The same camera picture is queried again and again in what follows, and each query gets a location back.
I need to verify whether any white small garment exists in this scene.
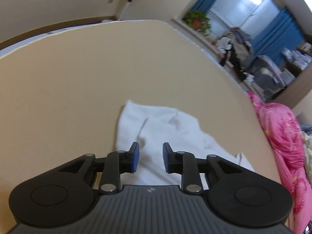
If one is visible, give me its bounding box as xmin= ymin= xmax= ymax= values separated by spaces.
xmin=115 ymin=100 xmax=254 ymax=185

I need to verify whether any right blue curtain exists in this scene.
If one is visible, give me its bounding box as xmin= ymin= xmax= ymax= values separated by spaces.
xmin=251 ymin=8 xmax=304 ymax=66

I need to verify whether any clear plastic storage bin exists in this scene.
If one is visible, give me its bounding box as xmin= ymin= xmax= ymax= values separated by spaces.
xmin=244 ymin=56 xmax=295 ymax=102

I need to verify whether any potted green plant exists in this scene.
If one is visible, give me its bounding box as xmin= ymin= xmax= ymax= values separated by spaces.
xmin=183 ymin=11 xmax=211 ymax=36

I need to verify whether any floral cream quilt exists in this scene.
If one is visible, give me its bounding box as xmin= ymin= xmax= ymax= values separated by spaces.
xmin=301 ymin=131 xmax=311 ymax=167

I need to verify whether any pile of clothes on sill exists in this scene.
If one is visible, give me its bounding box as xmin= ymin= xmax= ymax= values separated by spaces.
xmin=215 ymin=27 xmax=253 ymax=81

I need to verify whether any pink quilt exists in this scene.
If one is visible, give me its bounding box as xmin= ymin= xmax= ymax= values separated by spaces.
xmin=246 ymin=91 xmax=311 ymax=233

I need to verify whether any wooden bookshelf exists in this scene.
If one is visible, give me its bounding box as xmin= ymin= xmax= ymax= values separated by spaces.
xmin=274 ymin=43 xmax=311 ymax=109

